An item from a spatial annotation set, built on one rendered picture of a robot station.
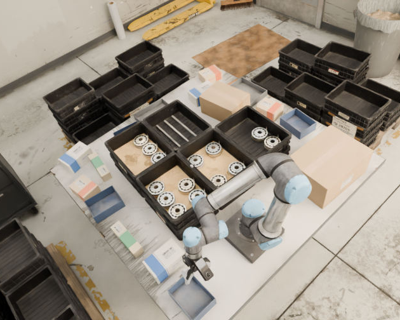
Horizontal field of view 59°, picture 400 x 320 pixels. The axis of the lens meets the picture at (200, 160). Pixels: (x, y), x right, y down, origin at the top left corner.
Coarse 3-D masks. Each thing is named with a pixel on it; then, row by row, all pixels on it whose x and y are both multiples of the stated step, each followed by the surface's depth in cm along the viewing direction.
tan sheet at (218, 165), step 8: (200, 152) 227; (224, 152) 224; (208, 160) 222; (216, 160) 221; (224, 160) 220; (232, 160) 219; (208, 168) 217; (216, 168) 217; (224, 168) 216; (208, 176) 214
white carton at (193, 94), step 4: (200, 84) 278; (204, 84) 277; (208, 84) 277; (192, 88) 276; (196, 88) 276; (200, 88) 275; (204, 88) 274; (188, 92) 274; (192, 92) 273; (196, 92) 273; (200, 92) 272; (188, 96) 278; (192, 96) 270; (196, 96) 270; (192, 100) 275; (196, 100) 269; (196, 104) 273
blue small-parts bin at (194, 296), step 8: (184, 280) 185; (192, 280) 186; (176, 288) 183; (184, 288) 184; (192, 288) 183; (200, 288) 183; (176, 296) 182; (184, 296) 181; (192, 296) 181; (200, 296) 180; (208, 296) 180; (184, 304) 179; (192, 304) 178; (200, 304) 178; (208, 304) 171; (184, 312) 175; (192, 312) 176; (200, 312) 169
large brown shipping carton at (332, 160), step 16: (336, 128) 216; (320, 144) 210; (336, 144) 208; (352, 144) 207; (304, 160) 204; (320, 160) 202; (336, 160) 201; (352, 160) 200; (368, 160) 206; (320, 176) 195; (336, 176) 194; (352, 176) 204; (320, 192) 196; (336, 192) 202
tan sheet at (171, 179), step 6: (174, 168) 221; (168, 174) 218; (174, 174) 218; (180, 174) 217; (156, 180) 216; (162, 180) 216; (168, 180) 215; (174, 180) 214; (168, 186) 212; (174, 186) 212; (198, 186) 210; (174, 192) 209; (156, 198) 208; (180, 198) 206; (186, 198) 205; (186, 204) 202; (168, 210) 201
